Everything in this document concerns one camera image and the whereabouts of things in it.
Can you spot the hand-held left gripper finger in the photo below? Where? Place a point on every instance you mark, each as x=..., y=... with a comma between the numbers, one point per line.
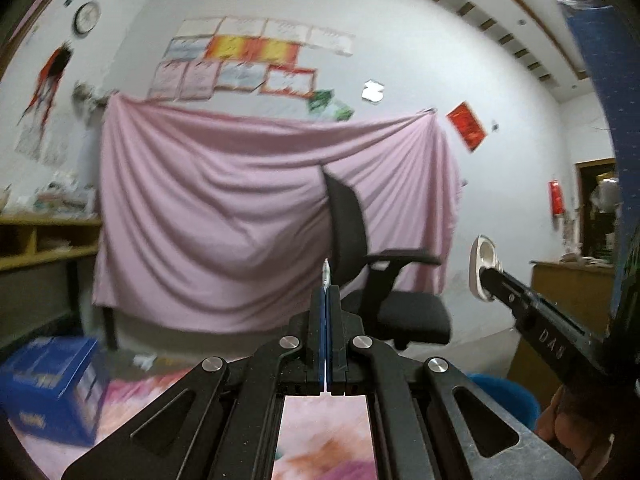
x=332, y=340
x=320, y=340

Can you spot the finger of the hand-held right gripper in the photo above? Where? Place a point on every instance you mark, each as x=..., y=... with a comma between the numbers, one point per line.
x=510, y=292

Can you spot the white plastic container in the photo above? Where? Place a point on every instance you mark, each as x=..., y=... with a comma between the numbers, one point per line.
x=480, y=260

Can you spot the thin foil packet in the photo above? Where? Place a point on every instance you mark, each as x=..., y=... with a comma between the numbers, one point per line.
x=326, y=275

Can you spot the blue plastic basin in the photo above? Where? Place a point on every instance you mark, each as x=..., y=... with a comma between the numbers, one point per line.
x=510, y=395

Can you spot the person's right hand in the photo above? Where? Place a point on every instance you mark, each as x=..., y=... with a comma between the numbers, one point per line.
x=570, y=430

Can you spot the wooden cabinet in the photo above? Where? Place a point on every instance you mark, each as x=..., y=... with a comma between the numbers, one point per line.
x=560, y=282

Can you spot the red fire extinguisher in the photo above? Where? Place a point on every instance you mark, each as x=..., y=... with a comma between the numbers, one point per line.
x=556, y=199

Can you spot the black office chair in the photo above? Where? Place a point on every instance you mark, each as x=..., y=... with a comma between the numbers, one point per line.
x=345, y=220

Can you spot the white plastic bag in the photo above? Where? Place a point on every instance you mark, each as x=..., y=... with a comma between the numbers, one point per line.
x=605, y=196

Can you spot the white crumpled paper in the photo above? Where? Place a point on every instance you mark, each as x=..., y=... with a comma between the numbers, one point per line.
x=145, y=361

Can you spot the pink hanging cloth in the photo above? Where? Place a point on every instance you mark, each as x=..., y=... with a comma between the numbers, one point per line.
x=210, y=200

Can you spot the blue speckled sheet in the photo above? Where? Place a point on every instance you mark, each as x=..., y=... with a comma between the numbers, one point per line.
x=600, y=60

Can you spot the blue cardboard box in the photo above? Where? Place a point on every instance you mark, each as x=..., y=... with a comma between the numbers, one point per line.
x=45, y=385

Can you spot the stack of papers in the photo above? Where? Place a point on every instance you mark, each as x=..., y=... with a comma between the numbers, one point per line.
x=62, y=197

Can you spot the wooden shelf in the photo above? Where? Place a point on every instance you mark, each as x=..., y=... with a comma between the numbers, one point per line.
x=50, y=219

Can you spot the wooden door frame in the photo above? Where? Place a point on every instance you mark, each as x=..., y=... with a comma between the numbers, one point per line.
x=581, y=200

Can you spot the red paper wall banner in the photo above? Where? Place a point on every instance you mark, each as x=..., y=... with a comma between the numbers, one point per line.
x=466, y=125

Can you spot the green wall photos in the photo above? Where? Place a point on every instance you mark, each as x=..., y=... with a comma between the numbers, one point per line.
x=330, y=105

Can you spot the silver wall sticker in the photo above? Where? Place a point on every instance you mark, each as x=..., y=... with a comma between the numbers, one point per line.
x=372, y=91

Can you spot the row of wall certificates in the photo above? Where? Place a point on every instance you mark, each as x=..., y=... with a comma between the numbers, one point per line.
x=240, y=55

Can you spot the grey wall ornament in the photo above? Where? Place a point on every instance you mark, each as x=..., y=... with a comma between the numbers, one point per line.
x=92, y=95

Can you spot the wall calendar sheets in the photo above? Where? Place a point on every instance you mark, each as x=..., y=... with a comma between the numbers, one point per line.
x=42, y=142

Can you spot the red tasselled wall decoration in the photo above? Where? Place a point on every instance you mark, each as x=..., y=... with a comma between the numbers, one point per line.
x=52, y=75

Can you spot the round wall clock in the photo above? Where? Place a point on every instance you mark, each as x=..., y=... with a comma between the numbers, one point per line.
x=87, y=16

